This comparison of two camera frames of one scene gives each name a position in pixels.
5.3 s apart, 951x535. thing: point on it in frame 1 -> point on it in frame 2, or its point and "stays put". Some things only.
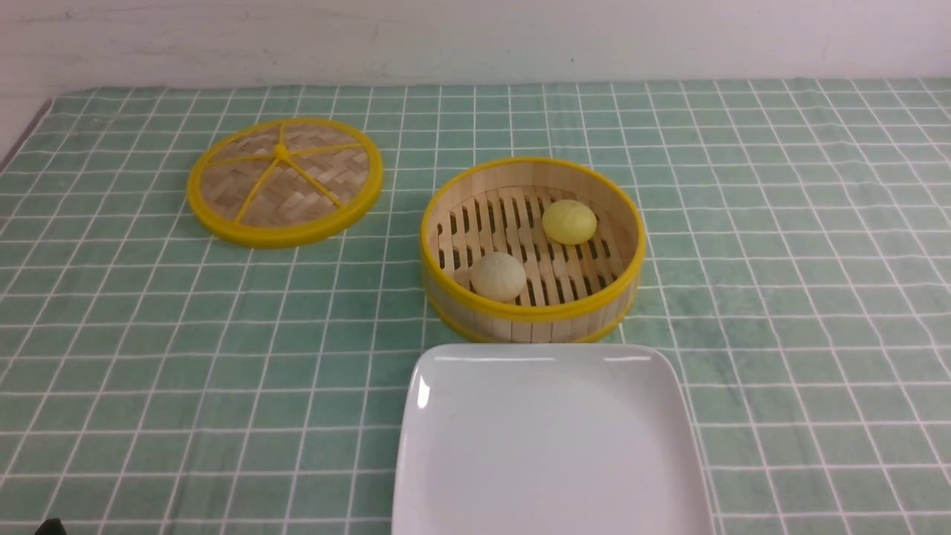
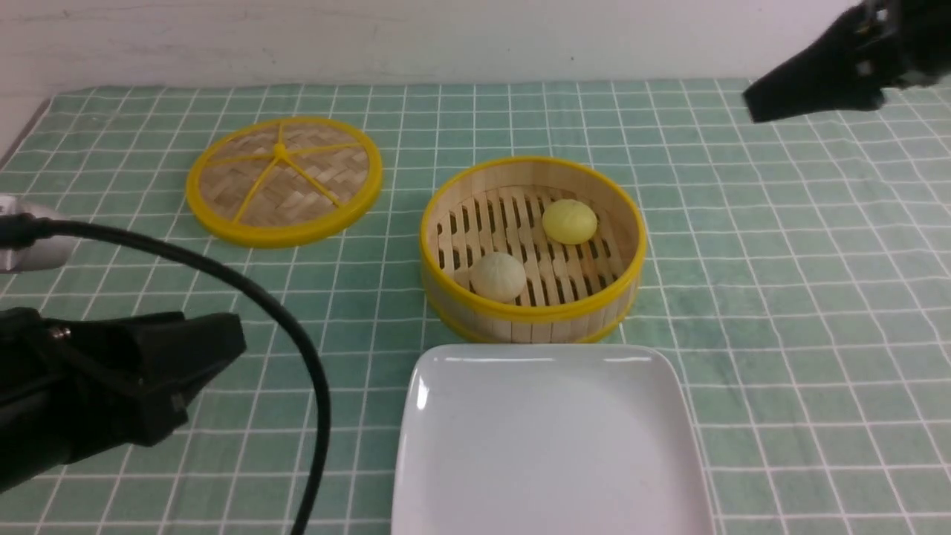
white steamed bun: [498, 276] stays put
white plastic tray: [159, 378] stays put
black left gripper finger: [53, 526] -> [73, 390]
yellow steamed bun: [569, 222] stays put
